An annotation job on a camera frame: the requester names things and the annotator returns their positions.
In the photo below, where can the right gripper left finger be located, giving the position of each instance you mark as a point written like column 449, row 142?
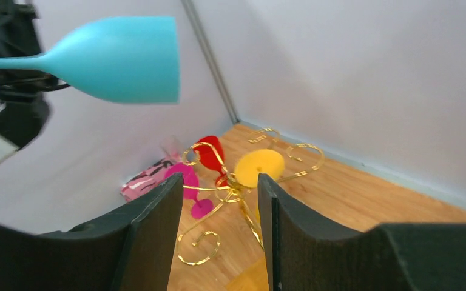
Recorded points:
column 129, row 248

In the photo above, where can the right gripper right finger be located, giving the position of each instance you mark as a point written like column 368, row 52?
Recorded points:
column 305, row 250

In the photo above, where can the pink wine glass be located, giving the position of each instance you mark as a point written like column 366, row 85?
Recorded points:
column 201, row 207

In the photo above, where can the yellow wine glass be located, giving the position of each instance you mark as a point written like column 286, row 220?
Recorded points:
column 250, row 165

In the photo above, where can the red wine glass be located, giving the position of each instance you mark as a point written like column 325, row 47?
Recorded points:
column 209, row 160

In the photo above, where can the blue wine glass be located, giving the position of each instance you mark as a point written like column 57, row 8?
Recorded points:
column 121, row 59

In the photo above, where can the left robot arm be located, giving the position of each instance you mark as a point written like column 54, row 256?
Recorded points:
column 23, row 110

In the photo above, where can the wooden rack base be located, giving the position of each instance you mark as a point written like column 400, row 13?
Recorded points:
column 254, row 278

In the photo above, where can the pink camouflage cloth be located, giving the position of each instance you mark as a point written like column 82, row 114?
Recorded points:
column 145, row 181

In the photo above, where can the gold wire glass rack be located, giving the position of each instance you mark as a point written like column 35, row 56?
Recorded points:
column 234, row 192

